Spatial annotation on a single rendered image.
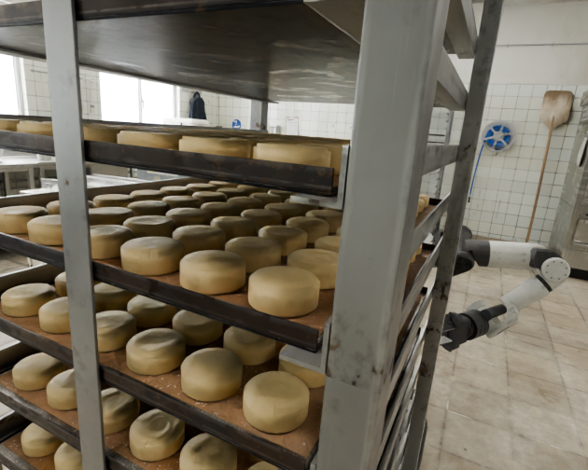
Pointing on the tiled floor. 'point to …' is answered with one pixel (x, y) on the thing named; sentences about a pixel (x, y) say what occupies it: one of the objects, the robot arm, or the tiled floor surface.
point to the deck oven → (586, 195)
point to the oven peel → (551, 107)
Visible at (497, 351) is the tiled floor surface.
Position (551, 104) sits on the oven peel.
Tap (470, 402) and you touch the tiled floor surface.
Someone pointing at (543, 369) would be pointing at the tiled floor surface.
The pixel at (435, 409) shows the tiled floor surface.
